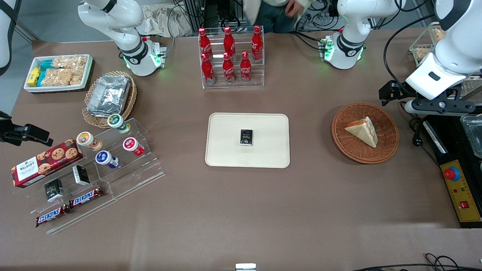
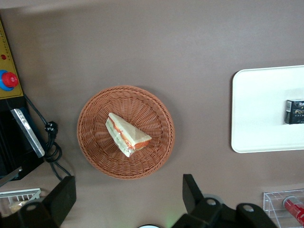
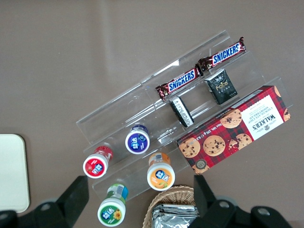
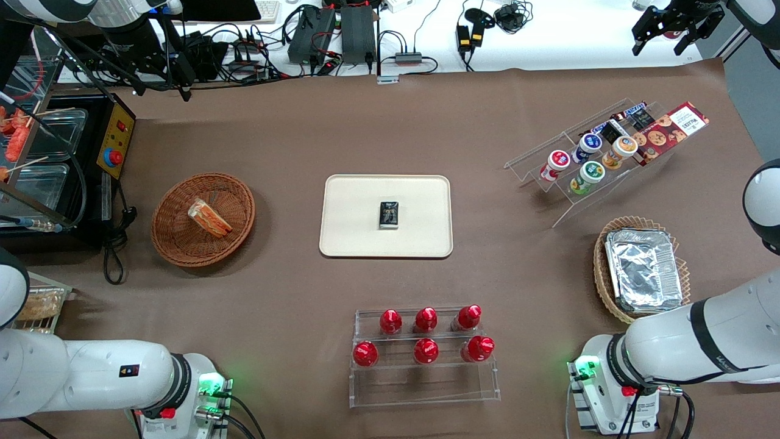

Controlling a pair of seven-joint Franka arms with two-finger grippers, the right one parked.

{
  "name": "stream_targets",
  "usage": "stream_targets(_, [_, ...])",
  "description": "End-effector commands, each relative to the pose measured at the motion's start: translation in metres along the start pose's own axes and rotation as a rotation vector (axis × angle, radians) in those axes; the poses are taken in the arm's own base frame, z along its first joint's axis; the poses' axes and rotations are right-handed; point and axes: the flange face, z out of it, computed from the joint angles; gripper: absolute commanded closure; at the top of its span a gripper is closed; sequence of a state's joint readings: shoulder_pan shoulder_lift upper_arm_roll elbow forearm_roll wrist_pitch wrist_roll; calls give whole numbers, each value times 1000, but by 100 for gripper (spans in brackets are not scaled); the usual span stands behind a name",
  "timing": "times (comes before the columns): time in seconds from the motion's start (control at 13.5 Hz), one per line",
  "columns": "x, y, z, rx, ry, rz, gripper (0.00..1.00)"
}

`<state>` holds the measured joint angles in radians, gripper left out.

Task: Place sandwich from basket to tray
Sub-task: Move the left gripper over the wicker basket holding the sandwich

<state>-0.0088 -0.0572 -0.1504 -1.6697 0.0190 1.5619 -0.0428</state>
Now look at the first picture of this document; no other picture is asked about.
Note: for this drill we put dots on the Snickers chocolate bar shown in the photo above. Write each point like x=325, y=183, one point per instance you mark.
x=52, y=215
x=86, y=197

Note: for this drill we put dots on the light tan wicker basket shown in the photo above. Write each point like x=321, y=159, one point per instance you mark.
x=92, y=118

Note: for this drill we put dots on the white rectangular plastic bin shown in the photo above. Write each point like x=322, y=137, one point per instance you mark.
x=88, y=71

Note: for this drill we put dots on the clear plastic container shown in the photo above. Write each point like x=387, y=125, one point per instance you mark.
x=472, y=135

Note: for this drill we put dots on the red Walkers cookie box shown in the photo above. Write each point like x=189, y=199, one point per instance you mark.
x=41, y=165

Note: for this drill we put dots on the stack of foil containers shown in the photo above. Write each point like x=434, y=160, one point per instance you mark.
x=108, y=96

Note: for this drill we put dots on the blue lid gum jar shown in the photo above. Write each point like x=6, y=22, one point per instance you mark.
x=102, y=157

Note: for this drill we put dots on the black tabletop appliance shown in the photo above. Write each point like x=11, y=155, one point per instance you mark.
x=452, y=150

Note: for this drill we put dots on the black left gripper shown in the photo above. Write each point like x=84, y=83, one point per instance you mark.
x=396, y=90

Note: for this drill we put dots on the red lid gum jar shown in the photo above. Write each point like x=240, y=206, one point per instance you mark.
x=130, y=144

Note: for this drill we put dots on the round brown wicker basket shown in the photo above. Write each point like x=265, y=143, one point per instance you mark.
x=354, y=152

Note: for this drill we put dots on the red emergency stop button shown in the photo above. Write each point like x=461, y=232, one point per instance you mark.
x=451, y=173

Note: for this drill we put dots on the triangular white bread sandwich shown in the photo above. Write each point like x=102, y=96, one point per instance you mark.
x=363, y=130

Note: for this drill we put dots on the clear bag of crackers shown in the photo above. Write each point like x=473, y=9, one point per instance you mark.
x=422, y=54
x=69, y=61
x=437, y=34
x=56, y=77

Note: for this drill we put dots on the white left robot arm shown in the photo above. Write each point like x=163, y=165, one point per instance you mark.
x=457, y=34

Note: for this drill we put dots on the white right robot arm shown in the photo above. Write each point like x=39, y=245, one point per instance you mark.
x=128, y=37

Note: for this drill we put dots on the orange lid gum jar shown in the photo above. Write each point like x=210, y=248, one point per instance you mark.
x=86, y=139

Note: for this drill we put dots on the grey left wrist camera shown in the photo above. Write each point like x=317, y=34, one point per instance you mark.
x=440, y=106

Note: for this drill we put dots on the clear acrylic stepped stand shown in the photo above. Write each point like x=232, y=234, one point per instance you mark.
x=131, y=177

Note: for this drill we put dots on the person in jeans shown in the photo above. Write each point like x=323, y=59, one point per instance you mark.
x=271, y=15

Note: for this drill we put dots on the yellow control panel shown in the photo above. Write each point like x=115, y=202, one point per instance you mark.
x=467, y=214

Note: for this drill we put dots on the green lid gum jar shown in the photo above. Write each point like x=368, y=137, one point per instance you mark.
x=116, y=121

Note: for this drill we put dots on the cream rectangular serving tray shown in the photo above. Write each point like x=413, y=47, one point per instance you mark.
x=226, y=150

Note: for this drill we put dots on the yellow snack packet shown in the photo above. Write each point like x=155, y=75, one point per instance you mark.
x=34, y=76

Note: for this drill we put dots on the red cola bottle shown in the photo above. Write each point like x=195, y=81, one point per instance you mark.
x=207, y=71
x=229, y=43
x=205, y=45
x=228, y=70
x=257, y=44
x=245, y=69

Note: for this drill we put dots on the small black tissue pack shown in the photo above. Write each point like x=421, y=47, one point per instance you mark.
x=246, y=137
x=54, y=190
x=81, y=175

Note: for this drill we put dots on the teal snack packet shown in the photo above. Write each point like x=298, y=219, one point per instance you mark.
x=42, y=78
x=46, y=65

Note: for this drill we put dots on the clear acrylic bottle rack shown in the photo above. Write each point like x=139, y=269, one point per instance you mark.
x=260, y=75

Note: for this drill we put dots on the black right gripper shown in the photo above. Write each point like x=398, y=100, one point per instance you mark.
x=15, y=134

